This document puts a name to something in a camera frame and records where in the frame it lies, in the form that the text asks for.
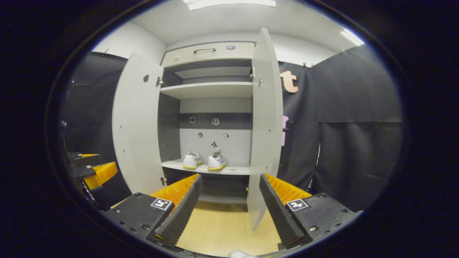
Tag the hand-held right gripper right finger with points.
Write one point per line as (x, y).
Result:
(278, 211)

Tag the light grey cabinet door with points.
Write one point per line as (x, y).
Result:
(138, 122)
(267, 118)

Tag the ceiling light panel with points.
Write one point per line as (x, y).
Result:
(229, 3)
(352, 37)

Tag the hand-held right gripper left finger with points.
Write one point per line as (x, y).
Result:
(184, 211)

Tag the grey shoe cabinet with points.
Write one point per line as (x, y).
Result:
(208, 89)

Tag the black backdrop cloth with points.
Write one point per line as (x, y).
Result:
(358, 150)

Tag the light grey cabinet drawer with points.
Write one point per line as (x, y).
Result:
(215, 58)

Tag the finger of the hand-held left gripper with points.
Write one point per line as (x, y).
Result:
(88, 160)
(102, 172)

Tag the white sneaker shoe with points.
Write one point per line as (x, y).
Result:
(192, 161)
(217, 163)

